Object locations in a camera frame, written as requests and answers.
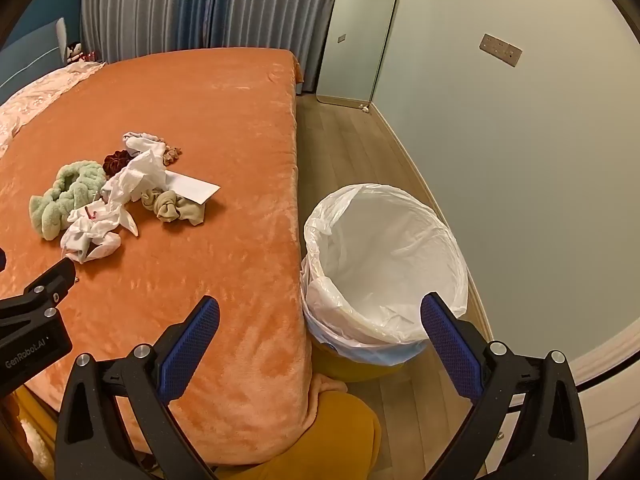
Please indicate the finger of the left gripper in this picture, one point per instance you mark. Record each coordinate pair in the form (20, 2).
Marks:
(46, 291)

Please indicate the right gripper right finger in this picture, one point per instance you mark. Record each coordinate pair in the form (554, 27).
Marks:
(549, 440)

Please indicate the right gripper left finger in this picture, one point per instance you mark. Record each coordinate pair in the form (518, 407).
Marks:
(92, 441)

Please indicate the white tissue front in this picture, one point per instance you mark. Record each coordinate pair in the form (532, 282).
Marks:
(91, 232)

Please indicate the green fluffy headband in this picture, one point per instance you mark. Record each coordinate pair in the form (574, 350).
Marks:
(76, 185)

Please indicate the dark red velvet scrunchie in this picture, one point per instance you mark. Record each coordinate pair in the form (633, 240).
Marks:
(113, 163)

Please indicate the beige knotted cloth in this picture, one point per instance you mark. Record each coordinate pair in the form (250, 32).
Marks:
(169, 207)

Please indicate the grey sock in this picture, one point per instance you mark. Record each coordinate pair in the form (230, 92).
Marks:
(139, 142)

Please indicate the white paper envelope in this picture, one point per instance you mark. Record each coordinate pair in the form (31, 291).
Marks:
(195, 190)

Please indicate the pink patterned scrunchie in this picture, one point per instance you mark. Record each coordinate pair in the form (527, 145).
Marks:
(171, 154)

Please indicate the white lined trash bin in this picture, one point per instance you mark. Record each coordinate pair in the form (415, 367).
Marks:
(372, 253)

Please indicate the pink quilted bedspread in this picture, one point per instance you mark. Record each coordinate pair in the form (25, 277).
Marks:
(26, 104)

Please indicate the mustard yellow trousers leg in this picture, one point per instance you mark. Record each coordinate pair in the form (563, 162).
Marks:
(342, 443)

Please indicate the blue upholstered headboard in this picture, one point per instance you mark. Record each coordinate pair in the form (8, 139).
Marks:
(38, 53)

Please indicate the orange plush bed blanket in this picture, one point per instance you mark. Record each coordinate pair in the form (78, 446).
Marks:
(232, 114)

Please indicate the grey blue curtains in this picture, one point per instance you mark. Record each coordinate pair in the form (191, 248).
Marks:
(124, 29)

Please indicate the wall switch plate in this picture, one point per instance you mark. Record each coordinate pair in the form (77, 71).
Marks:
(507, 53)

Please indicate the standing mirror gold frame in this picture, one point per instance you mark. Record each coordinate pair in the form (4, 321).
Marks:
(353, 53)

